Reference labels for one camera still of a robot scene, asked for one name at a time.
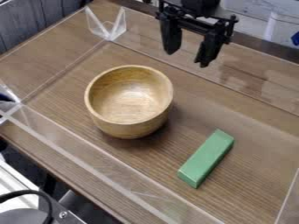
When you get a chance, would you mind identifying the grey metal stand base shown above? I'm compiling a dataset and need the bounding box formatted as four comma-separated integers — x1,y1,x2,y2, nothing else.
0,202,88,224

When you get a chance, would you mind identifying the brown wooden bowl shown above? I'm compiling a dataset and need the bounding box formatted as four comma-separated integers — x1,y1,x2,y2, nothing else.
84,65,173,139

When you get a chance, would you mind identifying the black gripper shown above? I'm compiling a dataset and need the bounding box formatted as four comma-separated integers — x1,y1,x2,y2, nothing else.
156,0,239,67

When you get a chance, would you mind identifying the black cable bottom left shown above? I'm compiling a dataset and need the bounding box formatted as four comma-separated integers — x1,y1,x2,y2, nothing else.
0,189,54,224

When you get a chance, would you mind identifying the green rectangular block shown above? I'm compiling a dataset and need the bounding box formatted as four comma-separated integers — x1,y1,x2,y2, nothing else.
177,129,235,188

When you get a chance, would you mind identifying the white container top right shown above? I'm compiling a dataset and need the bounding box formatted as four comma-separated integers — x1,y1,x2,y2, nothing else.
264,12,299,49

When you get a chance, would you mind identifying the clear acrylic front wall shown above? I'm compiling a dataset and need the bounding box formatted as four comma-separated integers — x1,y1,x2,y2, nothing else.
0,85,224,224

